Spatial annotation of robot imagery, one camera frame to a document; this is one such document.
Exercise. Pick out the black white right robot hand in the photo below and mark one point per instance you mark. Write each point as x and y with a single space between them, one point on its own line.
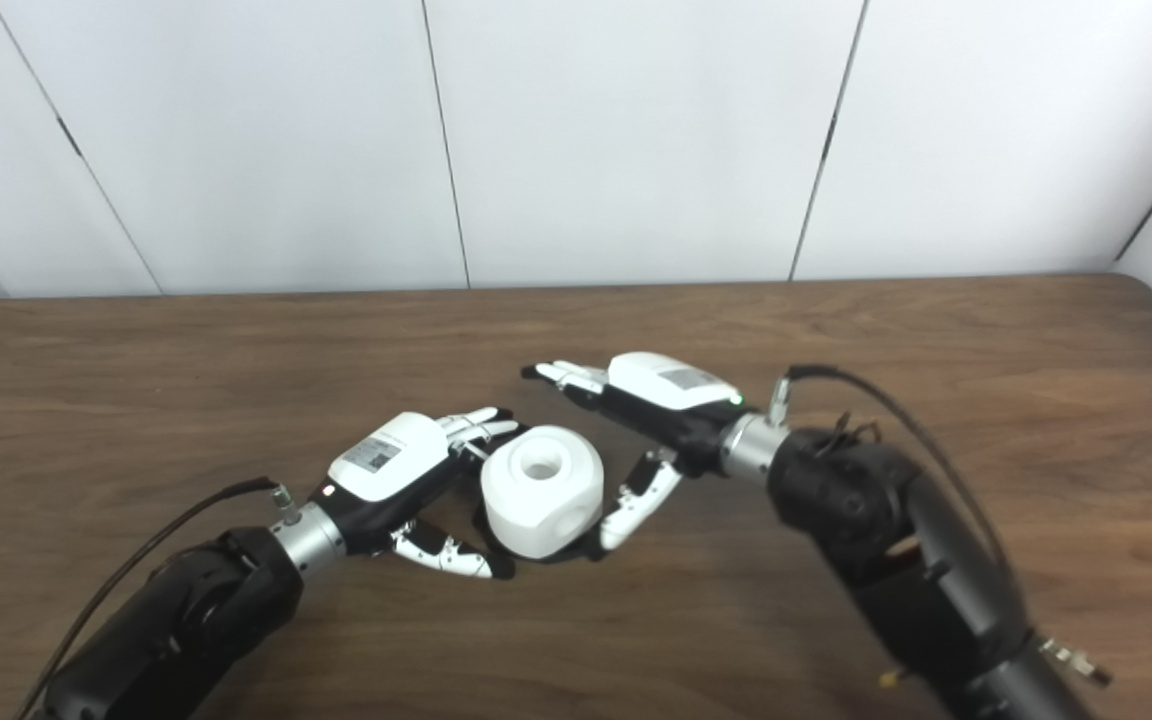
671 395

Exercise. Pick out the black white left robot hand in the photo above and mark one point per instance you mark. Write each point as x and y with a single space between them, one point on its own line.
391 470

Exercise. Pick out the round white plastic piece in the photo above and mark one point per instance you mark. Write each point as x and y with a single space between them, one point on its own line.
536 495

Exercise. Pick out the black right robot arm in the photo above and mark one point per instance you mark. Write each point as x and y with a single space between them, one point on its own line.
926 560

